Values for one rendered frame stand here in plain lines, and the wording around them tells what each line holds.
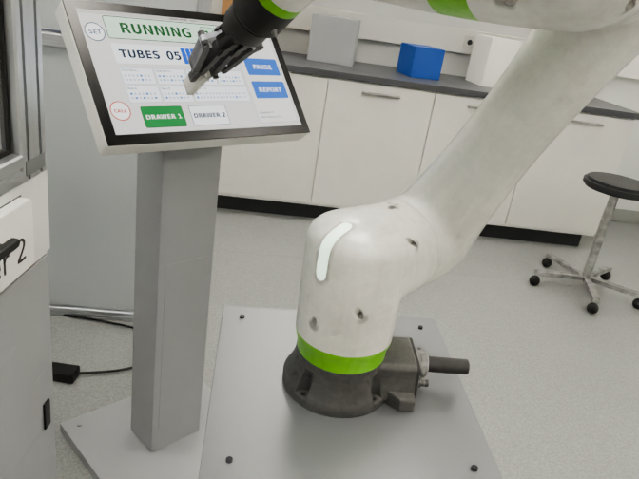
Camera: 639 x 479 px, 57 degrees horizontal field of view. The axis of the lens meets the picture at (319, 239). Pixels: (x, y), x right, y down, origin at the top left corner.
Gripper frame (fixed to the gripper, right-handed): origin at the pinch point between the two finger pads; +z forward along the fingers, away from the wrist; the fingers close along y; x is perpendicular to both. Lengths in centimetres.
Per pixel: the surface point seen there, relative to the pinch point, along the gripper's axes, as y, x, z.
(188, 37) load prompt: -12.4, -18.3, 14.5
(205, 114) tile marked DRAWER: -10.0, 0.2, 14.5
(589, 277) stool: -252, 80, 63
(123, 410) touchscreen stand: -7, 56, 99
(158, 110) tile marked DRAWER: 0.9, -1.0, 14.5
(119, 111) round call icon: 9.2, -1.0, 14.5
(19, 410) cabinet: 36, 46, 30
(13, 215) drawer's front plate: 35.7, 19.8, 4.4
